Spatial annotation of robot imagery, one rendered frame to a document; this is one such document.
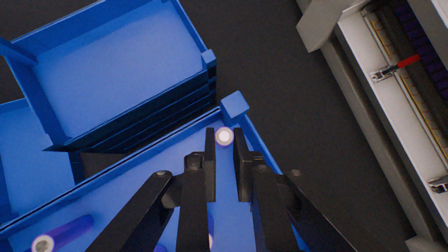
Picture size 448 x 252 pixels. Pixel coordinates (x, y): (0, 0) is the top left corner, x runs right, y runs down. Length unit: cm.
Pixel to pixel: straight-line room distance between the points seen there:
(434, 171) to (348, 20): 39
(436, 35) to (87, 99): 61
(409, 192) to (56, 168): 96
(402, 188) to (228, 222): 61
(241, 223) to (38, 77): 45
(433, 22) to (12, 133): 98
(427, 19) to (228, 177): 42
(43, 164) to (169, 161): 58
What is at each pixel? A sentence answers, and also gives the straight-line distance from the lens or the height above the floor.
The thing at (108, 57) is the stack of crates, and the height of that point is 24.
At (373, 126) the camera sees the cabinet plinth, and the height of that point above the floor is 5.
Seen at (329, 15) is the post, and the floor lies 16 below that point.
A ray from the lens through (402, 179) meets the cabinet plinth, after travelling 81.
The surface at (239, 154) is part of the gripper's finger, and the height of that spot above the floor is 53.
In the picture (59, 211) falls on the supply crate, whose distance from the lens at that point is 33.
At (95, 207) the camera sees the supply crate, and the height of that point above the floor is 40.
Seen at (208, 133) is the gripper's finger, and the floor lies 49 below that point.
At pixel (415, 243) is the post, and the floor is 3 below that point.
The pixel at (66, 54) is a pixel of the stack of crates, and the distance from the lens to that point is 55.
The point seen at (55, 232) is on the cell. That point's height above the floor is 46.
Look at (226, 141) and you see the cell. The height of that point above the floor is 47.
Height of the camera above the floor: 68
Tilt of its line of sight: 82 degrees down
